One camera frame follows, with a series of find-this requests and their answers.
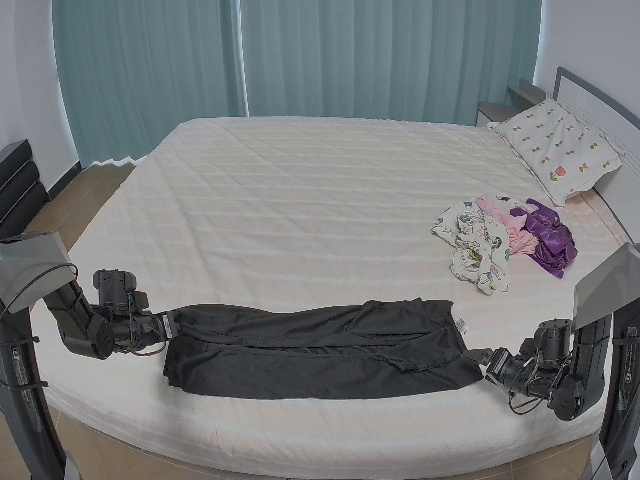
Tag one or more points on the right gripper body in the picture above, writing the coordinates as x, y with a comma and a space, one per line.
502, 367

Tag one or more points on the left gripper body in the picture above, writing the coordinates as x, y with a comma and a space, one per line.
165, 325

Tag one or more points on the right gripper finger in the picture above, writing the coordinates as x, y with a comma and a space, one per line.
479, 357

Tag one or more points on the black T-shirt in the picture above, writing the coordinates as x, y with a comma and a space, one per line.
325, 358

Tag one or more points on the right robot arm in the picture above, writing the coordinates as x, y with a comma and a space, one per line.
605, 288

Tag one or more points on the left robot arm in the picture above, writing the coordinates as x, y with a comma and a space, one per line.
30, 288

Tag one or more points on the white printed pyjama top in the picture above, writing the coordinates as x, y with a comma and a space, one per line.
475, 243

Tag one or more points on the pink garment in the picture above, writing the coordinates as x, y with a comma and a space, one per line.
515, 233

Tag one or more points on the purple satin garment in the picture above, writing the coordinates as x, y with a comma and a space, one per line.
550, 243

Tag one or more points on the bed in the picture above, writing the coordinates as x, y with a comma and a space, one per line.
300, 193

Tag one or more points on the dark chest of drawers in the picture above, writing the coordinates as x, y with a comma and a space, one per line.
20, 188

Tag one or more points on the white printed pillow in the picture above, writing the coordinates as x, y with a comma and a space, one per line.
560, 148

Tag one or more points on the grey bedside table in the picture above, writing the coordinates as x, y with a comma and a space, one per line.
500, 110

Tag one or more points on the blue-green curtain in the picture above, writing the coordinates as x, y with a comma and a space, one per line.
390, 38
150, 58

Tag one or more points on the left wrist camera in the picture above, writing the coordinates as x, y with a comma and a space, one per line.
139, 302

